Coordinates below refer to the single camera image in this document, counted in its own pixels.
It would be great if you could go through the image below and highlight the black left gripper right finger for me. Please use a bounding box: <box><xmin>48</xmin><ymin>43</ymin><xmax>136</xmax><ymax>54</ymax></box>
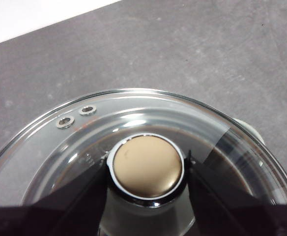
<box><xmin>186</xmin><ymin>149</ymin><xmax>287</xmax><ymax>236</ymax></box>

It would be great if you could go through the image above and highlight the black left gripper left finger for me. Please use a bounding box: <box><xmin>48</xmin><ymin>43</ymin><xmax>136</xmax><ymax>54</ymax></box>
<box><xmin>0</xmin><ymin>165</ymin><xmax>110</xmax><ymax>236</ymax></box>

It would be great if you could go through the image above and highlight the glass lid with green knob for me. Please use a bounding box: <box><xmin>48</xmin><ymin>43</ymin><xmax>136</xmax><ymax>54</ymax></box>
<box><xmin>0</xmin><ymin>88</ymin><xmax>287</xmax><ymax>236</ymax></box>

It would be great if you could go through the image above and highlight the pale green electric cooking pot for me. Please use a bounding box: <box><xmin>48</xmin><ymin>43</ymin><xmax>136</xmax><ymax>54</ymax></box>
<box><xmin>231</xmin><ymin>118</ymin><xmax>266</xmax><ymax>146</ymax></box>

